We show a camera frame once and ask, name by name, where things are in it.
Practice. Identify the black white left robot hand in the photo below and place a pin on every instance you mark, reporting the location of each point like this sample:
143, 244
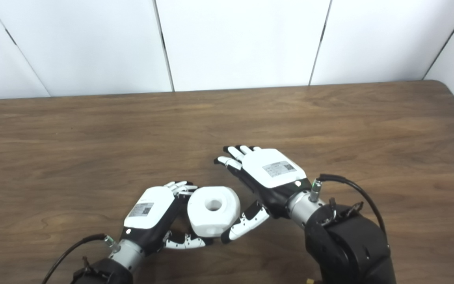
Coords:
150, 213

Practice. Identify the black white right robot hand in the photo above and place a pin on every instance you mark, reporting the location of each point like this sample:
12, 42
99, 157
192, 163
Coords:
270, 169

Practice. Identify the round white plastic piece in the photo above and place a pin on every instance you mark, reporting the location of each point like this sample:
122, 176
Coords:
211, 217

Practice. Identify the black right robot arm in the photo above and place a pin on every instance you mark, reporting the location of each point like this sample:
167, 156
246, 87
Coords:
349, 248

